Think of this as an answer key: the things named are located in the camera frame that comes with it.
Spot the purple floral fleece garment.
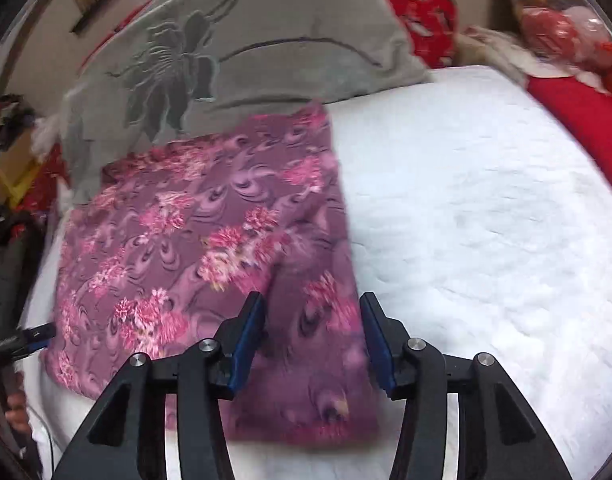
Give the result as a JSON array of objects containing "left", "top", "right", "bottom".
[{"left": 44, "top": 103, "right": 379, "bottom": 445}]

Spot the cardboard box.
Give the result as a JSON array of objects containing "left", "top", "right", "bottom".
[{"left": 0, "top": 130, "right": 41, "bottom": 208}]

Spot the grey floral pillow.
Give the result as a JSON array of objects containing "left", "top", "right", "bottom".
[{"left": 60, "top": 0, "right": 426, "bottom": 204}]

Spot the red pillow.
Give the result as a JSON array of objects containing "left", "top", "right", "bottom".
[{"left": 527, "top": 77, "right": 612, "bottom": 186}]

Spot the red patterned blanket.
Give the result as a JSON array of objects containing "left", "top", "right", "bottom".
[{"left": 388, "top": 0, "right": 457, "bottom": 68}]

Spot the plastic bag of items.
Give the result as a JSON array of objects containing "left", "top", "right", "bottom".
[{"left": 510, "top": 0, "right": 612, "bottom": 72}]

